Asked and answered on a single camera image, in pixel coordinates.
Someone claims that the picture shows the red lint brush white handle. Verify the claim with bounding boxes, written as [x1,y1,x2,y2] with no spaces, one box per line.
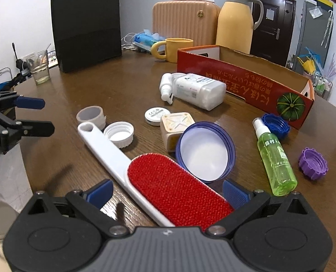
[77,122,234,230]

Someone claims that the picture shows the clear tape roll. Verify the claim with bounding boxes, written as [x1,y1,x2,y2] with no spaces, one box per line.
[76,106,106,130]

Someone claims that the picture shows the dark blue bottle cap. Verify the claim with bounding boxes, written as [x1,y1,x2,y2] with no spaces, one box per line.
[261,114,290,140]

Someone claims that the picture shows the glass cup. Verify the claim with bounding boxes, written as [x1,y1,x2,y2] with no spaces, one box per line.
[25,50,50,85]

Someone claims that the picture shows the peach ribbed suitcase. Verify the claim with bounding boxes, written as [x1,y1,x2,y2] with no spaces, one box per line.
[152,0,220,46]

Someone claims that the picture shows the small white round tin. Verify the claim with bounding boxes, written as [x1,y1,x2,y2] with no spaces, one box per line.
[145,107,170,126]

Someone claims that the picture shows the yellow thermos jug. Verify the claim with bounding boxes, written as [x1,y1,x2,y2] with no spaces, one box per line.
[216,0,264,54]

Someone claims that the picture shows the purple bottle cap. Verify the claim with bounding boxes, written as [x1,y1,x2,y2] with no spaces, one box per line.
[298,147,329,180]

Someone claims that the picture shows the grey refrigerator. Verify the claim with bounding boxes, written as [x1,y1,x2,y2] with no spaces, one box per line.
[293,0,333,74]

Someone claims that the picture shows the wire storage cart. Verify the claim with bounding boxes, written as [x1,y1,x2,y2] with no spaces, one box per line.
[311,71,333,100]

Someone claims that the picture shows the cotton swab clear box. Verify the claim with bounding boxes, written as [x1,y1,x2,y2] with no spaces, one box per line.
[172,73,226,111]

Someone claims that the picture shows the large blue jar lid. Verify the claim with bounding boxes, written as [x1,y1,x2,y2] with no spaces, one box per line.
[175,121,236,184]

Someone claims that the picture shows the white spray bottle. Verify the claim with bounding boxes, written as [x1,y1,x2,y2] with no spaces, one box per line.
[159,73,185,105]

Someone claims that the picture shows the white ribbed bottle cap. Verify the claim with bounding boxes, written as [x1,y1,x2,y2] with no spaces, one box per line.
[103,121,134,149]

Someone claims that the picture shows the red orange cardboard box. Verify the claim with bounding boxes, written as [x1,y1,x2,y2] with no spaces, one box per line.
[177,45,315,129]

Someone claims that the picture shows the dark brown door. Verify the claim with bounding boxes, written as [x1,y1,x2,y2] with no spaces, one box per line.
[250,0,296,66]

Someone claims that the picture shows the folded umbrella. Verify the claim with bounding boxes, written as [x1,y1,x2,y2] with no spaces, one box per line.
[321,10,334,48]

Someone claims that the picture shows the black paper bag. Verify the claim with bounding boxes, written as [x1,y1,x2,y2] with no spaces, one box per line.
[51,0,122,73]

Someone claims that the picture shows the yellow box on refrigerator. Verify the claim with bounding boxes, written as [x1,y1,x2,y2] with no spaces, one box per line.
[314,0,334,7]

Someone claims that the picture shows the green spray bottle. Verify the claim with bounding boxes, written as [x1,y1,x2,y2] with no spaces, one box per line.
[253,117,297,197]

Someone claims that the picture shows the beige square power adapter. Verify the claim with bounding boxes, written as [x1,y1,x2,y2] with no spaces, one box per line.
[160,112,195,152]

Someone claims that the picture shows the yellow mug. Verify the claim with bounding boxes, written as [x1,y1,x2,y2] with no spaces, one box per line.
[151,37,194,63]

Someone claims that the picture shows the yellow watering can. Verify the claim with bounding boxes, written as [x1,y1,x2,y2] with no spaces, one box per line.
[297,56,316,74]

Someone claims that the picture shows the blue tissue pack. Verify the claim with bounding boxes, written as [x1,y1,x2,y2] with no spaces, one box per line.
[132,29,165,52]

